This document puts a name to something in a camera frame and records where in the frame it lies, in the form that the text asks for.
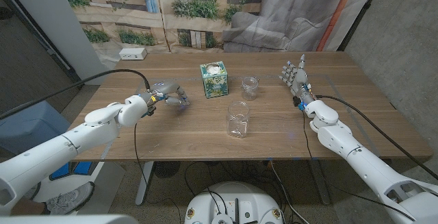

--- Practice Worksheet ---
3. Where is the teal floral tissue box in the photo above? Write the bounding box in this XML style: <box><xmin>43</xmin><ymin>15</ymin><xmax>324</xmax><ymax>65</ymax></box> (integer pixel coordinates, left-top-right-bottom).
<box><xmin>199</xmin><ymin>60</ymin><xmax>229</xmax><ymax>99</ymax></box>

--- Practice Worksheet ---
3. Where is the black round floor fan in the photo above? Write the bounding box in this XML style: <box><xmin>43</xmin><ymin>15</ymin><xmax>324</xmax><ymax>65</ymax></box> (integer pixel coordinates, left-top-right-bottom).
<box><xmin>153</xmin><ymin>161</ymin><xmax>181</xmax><ymax>179</ymax></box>

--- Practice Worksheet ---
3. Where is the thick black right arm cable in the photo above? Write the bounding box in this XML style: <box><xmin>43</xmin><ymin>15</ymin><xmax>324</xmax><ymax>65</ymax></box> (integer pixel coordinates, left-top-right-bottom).
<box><xmin>315</xmin><ymin>95</ymin><xmax>438</xmax><ymax>180</ymax></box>

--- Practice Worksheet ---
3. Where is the grey table leg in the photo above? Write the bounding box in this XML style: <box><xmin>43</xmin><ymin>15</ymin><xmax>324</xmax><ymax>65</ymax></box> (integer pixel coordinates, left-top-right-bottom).
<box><xmin>309</xmin><ymin>158</ymin><xmax>331</xmax><ymax>206</ymax></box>

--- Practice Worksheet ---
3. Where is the small clear glass jar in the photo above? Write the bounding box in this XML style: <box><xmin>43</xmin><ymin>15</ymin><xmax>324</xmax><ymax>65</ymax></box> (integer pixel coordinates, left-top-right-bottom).
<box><xmin>241</xmin><ymin>76</ymin><xmax>260</xmax><ymax>101</ymax></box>

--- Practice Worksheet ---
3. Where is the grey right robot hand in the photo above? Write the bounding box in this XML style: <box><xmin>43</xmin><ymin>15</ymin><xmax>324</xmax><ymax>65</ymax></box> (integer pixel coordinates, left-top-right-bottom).
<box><xmin>279</xmin><ymin>53</ymin><xmax>318</xmax><ymax>107</ymax></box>

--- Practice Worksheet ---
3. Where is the blue-grey ottoman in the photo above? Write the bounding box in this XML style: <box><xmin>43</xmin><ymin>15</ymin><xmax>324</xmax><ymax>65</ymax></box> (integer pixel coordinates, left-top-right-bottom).
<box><xmin>0</xmin><ymin>100</ymin><xmax>72</xmax><ymax>158</ymax></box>

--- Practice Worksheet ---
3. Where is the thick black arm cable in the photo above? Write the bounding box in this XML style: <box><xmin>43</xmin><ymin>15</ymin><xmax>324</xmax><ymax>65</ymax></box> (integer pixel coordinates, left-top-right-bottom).
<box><xmin>315</xmin><ymin>95</ymin><xmax>438</xmax><ymax>180</ymax></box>
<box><xmin>0</xmin><ymin>69</ymin><xmax>152</xmax><ymax>121</ymax></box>

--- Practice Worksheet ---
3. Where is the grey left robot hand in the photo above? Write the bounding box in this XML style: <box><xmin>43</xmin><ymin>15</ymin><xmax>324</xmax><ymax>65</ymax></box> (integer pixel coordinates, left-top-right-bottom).
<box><xmin>146</xmin><ymin>82</ymin><xmax>191</xmax><ymax>108</ymax></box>

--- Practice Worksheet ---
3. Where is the white robot chest edge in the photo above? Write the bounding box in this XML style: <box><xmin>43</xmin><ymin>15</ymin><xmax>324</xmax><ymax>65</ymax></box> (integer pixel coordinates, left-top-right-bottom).
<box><xmin>0</xmin><ymin>214</ymin><xmax>140</xmax><ymax>224</ymax></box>

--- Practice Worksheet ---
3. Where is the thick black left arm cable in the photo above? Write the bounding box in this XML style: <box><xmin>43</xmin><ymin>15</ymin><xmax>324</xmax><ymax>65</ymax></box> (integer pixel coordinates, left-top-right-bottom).
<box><xmin>0</xmin><ymin>69</ymin><xmax>152</xmax><ymax>121</ymax></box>

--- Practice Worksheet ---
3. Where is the grey floor cable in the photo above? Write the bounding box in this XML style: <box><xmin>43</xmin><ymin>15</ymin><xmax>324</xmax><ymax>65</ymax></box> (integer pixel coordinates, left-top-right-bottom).
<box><xmin>269</xmin><ymin>160</ymin><xmax>311</xmax><ymax>224</ymax></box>

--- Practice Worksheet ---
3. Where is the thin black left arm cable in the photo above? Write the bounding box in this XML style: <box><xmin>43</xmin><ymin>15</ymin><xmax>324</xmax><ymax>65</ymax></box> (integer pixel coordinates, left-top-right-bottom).
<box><xmin>133</xmin><ymin>123</ymin><xmax>151</xmax><ymax>204</ymax></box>

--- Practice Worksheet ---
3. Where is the white power strip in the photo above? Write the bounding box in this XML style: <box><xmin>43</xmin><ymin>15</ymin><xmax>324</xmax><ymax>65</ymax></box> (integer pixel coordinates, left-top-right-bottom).
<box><xmin>118</xmin><ymin>47</ymin><xmax>149</xmax><ymax>61</ymax></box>

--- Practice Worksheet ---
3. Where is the person's bare leg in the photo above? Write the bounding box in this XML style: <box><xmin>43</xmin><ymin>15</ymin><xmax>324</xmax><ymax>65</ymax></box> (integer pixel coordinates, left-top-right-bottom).
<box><xmin>10</xmin><ymin>198</ymin><xmax>49</xmax><ymax>217</ymax></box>

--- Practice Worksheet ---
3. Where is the white table leg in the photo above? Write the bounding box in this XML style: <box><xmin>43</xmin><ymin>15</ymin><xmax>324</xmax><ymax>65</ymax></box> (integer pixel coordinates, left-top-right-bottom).
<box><xmin>135</xmin><ymin>161</ymin><xmax>155</xmax><ymax>207</ymax></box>

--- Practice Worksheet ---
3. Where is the white robot torso base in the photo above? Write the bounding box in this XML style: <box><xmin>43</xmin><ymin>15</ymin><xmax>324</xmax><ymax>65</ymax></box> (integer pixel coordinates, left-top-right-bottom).
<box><xmin>183</xmin><ymin>181</ymin><xmax>284</xmax><ymax>224</ymax></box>

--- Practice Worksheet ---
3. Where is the grey sneaker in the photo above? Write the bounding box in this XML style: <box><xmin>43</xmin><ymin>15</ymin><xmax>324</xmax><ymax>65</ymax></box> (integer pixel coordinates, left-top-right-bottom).
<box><xmin>46</xmin><ymin>182</ymin><xmax>96</xmax><ymax>215</ymax></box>
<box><xmin>22</xmin><ymin>181</ymin><xmax>42</xmax><ymax>201</ymax></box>

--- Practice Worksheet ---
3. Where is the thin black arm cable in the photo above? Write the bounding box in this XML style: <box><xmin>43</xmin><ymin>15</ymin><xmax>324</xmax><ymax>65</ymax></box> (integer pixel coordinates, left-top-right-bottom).
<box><xmin>133</xmin><ymin>123</ymin><xmax>151</xmax><ymax>204</ymax></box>
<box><xmin>301</xmin><ymin>110</ymin><xmax>417</xmax><ymax>222</ymax></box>

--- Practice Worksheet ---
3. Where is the printed fabric backdrop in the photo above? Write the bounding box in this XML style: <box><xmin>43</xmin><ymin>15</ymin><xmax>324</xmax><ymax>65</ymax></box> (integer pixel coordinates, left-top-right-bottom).
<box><xmin>56</xmin><ymin>0</ymin><xmax>381</xmax><ymax>68</ymax></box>

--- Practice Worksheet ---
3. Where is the large clear plastic cup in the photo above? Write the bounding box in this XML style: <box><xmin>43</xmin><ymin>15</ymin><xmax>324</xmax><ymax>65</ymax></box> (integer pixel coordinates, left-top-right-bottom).
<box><xmin>225</xmin><ymin>101</ymin><xmax>251</xmax><ymax>139</ymax></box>

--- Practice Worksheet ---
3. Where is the black backdrop stand pole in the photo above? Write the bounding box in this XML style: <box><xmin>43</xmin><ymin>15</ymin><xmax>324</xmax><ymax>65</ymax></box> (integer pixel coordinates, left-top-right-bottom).
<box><xmin>337</xmin><ymin>0</ymin><xmax>386</xmax><ymax>52</ymax></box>

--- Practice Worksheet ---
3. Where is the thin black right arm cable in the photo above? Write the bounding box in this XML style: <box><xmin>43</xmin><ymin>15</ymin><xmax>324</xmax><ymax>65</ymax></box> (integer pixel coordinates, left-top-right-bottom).
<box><xmin>301</xmin><ymin>110</ymin><xmax>417</xmax><ymax>222</ymax></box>

